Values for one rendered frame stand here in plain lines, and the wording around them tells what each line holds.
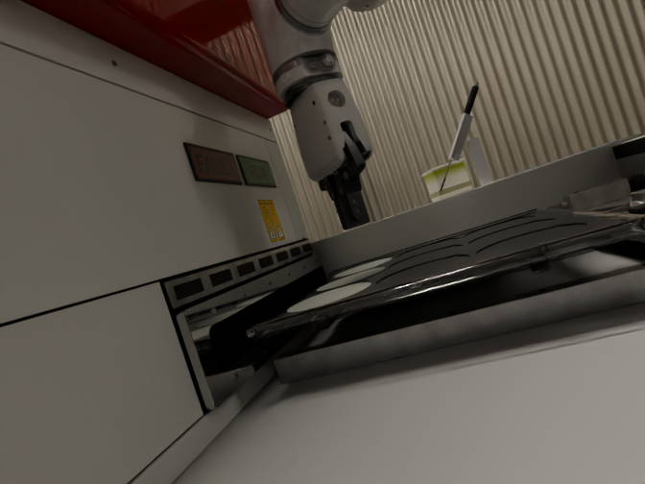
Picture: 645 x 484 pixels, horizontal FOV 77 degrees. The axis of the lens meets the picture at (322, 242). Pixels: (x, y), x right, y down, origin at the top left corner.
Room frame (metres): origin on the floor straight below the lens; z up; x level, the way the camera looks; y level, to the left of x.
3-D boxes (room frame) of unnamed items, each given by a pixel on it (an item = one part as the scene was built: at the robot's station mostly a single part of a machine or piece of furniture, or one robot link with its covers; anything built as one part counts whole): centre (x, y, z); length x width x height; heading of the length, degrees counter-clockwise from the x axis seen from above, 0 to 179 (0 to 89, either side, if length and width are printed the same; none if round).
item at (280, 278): (0.58, 0.08, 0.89); 0.44 x 0.02 x 0.10; 163
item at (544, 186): (0.88, -0.33, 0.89); 0.62 x 0.35 x 0.14; 73
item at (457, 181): (0.88, -0.30, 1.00); 0.07 x 0.07 x 0.07; 1
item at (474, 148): (0.74, -0.30, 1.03); 0.06 x 0.04 x 0.13; 73
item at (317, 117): (0.51, -0.05, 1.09); 0.10 x 0.07 x 0.11; 24
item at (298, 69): (0.51, -0.05, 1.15); 0.09 x 0.08 x 0.03; 24
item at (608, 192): (0.64, -0.43, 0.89); 0.08 x 0.03 x 0.03; 73
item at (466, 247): (0.54, -0.12, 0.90); 0.34 x 0.34 x 0.01; 73
